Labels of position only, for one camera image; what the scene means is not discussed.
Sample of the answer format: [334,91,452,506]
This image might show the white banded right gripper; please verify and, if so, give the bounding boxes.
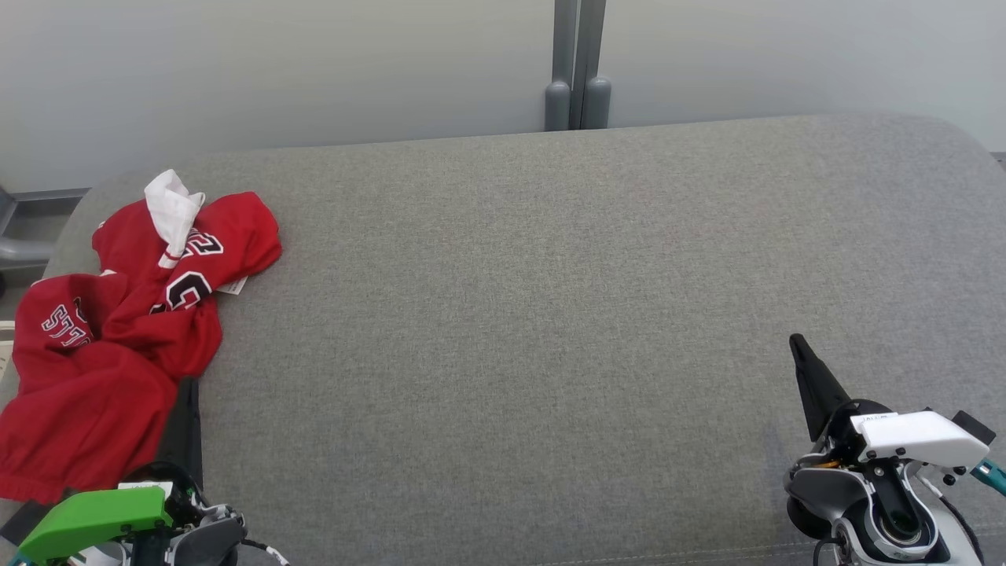
[789,334,989,470]

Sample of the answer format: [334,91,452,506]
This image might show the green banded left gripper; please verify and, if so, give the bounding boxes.
[16,377,205,564]

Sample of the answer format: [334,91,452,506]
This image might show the red shorts with white stripe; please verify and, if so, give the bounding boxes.
[0,271,182,504]

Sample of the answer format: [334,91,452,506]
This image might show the red jersey with white sleeves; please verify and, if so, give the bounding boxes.
[92,169,282,380]

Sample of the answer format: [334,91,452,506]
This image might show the grey fabric sofa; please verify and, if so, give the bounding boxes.
[0,112,1006,566]

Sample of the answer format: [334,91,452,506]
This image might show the right black cable teal plug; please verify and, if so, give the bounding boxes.
[971,458,1006,498]

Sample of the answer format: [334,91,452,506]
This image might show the grey metal rail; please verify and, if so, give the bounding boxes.
[0,185,91,274]

